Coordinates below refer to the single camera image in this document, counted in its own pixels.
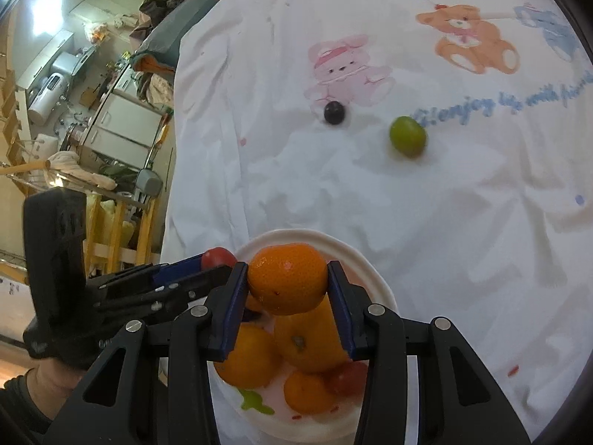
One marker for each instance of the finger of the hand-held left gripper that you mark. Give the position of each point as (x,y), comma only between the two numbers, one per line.
(185,294)
(178,271)

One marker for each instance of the wooden rack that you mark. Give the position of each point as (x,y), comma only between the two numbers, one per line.
(118,236)

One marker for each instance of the large orange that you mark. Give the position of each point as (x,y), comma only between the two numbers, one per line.
(308,340)

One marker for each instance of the small orange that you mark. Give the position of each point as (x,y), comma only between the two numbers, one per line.
(305,391)

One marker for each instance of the person's left hand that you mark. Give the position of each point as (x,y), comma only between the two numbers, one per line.
(55,382)

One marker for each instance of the red cherry tomato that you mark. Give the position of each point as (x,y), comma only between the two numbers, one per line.
(347,375)
(217,257)

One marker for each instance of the tall white cabinet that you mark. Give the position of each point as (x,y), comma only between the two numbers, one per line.
(92,11)

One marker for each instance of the grey dustpan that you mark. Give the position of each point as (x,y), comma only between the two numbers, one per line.
(148,181)

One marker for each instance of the white base cabinets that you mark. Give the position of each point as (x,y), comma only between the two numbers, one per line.
(125,123)

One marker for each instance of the ceiling light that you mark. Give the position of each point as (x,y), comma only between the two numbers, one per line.
(40,9)

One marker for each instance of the teal mattress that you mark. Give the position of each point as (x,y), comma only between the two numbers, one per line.
(171,37)

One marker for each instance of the hanging plastic bag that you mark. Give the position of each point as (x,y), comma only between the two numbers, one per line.
(95,31)

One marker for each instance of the white upper cabinets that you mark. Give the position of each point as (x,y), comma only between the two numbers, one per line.
(41,51)

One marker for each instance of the range hood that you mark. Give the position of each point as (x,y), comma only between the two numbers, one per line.
(65,62)

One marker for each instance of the medium orange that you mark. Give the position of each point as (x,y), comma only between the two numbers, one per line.
(253,303)
(252,357)
(287,278)

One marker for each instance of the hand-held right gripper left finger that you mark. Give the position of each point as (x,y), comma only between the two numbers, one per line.
(234,310)

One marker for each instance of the person's left forearm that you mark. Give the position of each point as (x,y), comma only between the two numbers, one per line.
(21,403)

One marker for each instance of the pink strawberry-print plate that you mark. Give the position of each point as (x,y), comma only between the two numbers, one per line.
(301,236)

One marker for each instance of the white water heater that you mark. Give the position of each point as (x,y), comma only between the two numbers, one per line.
(46,97)

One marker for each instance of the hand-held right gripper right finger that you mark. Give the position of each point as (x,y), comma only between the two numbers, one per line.
(343,310)

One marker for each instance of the floral cloth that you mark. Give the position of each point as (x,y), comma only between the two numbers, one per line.
(160,88)

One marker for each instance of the white printed blanket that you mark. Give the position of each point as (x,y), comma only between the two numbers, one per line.
(324,185)

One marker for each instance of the green lime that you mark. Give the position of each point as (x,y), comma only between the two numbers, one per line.
(407,136)

